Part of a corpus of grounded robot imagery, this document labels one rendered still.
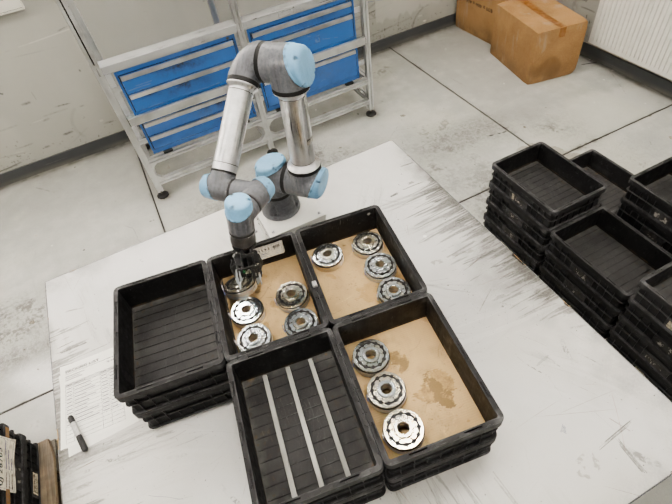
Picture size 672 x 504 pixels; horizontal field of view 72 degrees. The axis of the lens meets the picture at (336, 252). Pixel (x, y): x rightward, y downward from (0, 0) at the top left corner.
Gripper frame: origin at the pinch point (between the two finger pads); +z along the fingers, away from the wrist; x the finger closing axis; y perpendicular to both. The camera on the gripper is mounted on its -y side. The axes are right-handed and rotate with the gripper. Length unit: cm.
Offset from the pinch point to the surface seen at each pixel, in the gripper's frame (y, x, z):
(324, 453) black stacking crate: 59, 7, 3
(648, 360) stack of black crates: 51, 140, 37
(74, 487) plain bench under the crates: 38, -60, 27
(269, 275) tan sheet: -2.4, 7.1, 1.9
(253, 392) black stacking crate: 36.4, -6.5, 5.0
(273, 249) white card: -7.5, 10.1, -4.7
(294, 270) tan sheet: -1.0, 15.4, 0.6
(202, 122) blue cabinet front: -181, 1, 41
